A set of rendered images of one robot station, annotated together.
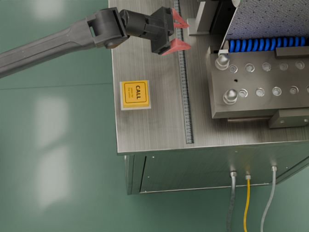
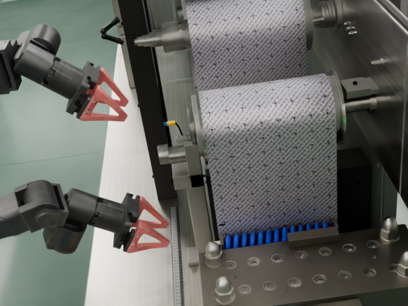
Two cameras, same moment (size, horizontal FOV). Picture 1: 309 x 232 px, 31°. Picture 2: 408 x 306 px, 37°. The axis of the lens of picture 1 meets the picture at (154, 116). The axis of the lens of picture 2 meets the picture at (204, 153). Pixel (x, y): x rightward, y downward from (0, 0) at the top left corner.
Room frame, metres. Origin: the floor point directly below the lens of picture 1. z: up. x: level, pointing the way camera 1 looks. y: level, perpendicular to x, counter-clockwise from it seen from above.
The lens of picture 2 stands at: (-0.27, -0.37, 1.81)
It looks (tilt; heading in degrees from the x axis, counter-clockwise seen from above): 32 degrees down; 15
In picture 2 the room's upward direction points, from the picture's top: 8 degrees counter-clockwise
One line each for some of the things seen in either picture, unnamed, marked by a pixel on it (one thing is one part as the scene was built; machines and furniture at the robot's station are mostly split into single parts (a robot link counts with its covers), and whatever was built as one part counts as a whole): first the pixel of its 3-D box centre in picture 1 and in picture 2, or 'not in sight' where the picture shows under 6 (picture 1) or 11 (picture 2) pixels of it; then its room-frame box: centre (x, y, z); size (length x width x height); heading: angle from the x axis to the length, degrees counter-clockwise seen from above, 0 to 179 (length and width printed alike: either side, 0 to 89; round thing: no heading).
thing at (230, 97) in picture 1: (231, 95); (223, 288); (0.48, -0.18, 1.05); 0.04 x 0.04 x 0.04
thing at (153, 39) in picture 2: not in sight; (148, 40); (0.92, 0.02, 1.33); 0.06 x 0.03 x 0.03; 104
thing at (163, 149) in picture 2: not in sight; (164, 154); (0.71, -0.04, 1.18); 0.04 x 0.02 x 0.04; 14
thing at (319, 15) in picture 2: not in sight; (322, 15); (1.01, -0.34, 1.33); 0.07 x 0.07 x 0.07; 14
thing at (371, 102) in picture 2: not in sight; (354, 103); (0.77, -0.41, 1.25); 0.07 x 0.04 x 0.04; 104
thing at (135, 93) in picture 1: (135, 94); not in sight; (0.49, 0.06, 0.91); 0.07 x 0.07 x 0.02; 14
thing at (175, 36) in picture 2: not in sight; (176, 36); (0.94, -0.04, 1.33); 0.06 x 0.06 x 0.06; 14
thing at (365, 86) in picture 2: not in sight; (358, 86); (0.77, -0.41, 1.28); 0.06 x 0.05 x 0.02; 104
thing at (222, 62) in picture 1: (223, 60); (213, 252); (0.57, -0.15, 1.05); 0.04 x 0.04 x 0.04
